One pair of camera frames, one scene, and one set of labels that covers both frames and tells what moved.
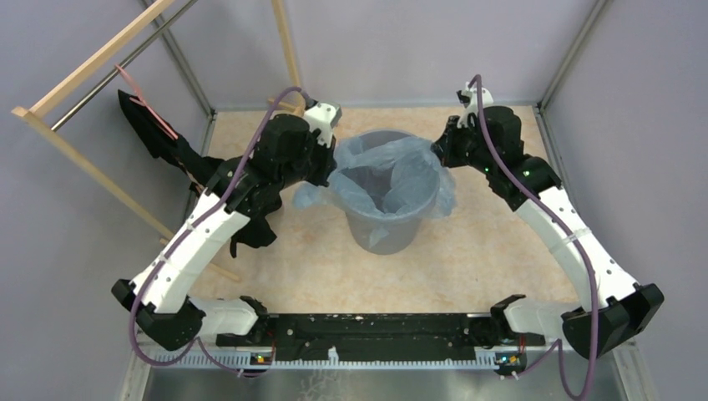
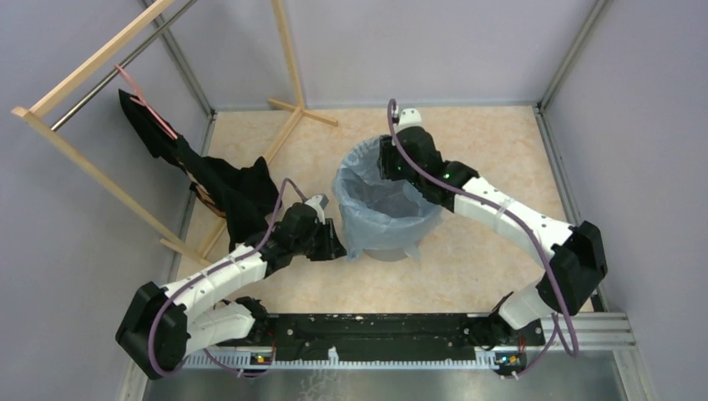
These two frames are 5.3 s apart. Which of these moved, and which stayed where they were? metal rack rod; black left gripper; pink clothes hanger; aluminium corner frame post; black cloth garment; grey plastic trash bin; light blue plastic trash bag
Moved: light blue plastic trash bag; black left gripper; grey plastic trash bin
Stayed: black cloth garment; pink clothes hanger; aluminium corner frame post; metal rack rod
